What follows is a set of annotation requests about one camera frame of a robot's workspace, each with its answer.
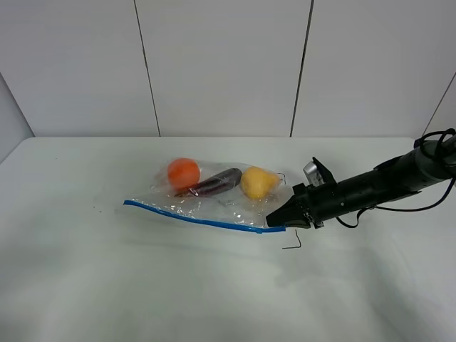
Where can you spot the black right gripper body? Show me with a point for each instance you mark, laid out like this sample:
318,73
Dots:
312,198

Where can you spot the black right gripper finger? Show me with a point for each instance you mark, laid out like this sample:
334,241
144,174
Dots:
295,220
292,205

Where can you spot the clear zip file bag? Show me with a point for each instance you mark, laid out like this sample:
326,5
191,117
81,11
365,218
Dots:
229,210

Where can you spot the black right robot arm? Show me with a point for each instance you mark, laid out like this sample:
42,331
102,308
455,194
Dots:
431,161

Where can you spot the yellow pear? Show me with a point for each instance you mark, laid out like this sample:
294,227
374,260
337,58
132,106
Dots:
257,183

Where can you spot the purple eggplant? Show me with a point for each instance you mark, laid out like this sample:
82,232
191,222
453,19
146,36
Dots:
215,185

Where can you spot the orange fruit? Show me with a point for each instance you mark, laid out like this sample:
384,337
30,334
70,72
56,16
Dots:
183,173

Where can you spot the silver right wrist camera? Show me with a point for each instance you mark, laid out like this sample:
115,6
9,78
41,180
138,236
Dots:
312,174

